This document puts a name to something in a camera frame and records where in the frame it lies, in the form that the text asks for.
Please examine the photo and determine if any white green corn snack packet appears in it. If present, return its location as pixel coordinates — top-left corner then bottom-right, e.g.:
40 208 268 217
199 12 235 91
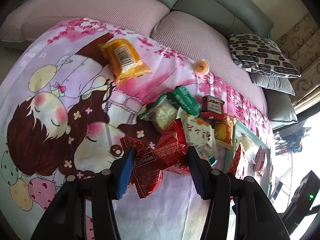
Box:
197 150 217 166

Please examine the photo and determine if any red gold patterned packet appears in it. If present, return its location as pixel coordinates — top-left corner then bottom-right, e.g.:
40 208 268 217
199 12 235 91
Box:
227 143 245 179

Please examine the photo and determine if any red kiss snack packet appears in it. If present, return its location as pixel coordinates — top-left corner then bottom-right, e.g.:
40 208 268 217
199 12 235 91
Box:
120 119 190 198

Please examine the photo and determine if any cream white rice cracker packet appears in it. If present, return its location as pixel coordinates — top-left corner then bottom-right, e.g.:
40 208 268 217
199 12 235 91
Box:
176 107 218 158

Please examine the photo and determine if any gold yellow cracker packet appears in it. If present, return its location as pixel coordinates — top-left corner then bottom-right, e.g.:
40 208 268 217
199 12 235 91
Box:
214 115 236 150

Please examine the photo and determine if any clear cream bun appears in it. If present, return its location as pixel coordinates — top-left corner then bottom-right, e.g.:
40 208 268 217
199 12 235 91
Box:
238 133 252 152

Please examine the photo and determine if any purple swiss roll snack packet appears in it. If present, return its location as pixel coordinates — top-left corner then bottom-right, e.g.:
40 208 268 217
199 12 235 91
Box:
253 146 267 178

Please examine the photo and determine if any dark red small packet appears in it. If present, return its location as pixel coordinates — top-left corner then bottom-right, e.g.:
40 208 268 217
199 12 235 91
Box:
200 95 225 120

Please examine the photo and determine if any green clear rice cake packet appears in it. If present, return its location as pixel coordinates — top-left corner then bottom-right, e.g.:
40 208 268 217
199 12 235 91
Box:
138 94 177 132

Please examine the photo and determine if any dark green snack packet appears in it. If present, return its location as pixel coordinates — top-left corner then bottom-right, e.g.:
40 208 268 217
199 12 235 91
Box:
167 85 202 116

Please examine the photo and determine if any small orange jelly cup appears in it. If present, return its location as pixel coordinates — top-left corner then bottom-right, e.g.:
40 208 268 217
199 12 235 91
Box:
193 59 209 75

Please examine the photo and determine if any yellow orange cake packet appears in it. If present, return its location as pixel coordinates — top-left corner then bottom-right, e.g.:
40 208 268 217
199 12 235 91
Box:
98 38 152 87

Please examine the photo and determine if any teal rimmed white tray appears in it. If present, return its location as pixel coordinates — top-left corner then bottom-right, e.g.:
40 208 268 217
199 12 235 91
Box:
223 121 271 196

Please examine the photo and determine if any pink cartoon print cloth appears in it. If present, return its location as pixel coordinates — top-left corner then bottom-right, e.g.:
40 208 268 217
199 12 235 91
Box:
1 18 273 239

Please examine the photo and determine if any black metal balcony rack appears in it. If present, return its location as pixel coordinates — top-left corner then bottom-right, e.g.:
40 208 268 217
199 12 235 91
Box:
274 127 311 155

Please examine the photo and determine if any plain grey cushion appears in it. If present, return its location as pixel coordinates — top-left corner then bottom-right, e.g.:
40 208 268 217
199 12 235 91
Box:
250 73 295 96

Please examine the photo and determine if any black white patterned cushion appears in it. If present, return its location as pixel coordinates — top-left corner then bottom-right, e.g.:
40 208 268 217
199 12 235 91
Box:
228 34 301 79

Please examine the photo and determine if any pink sofa seat cover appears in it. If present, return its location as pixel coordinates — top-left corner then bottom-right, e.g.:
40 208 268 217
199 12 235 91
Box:
1 0 273 114

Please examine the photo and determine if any grey sofa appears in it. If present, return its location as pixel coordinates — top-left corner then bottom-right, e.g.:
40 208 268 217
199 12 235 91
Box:
1 0 297 127

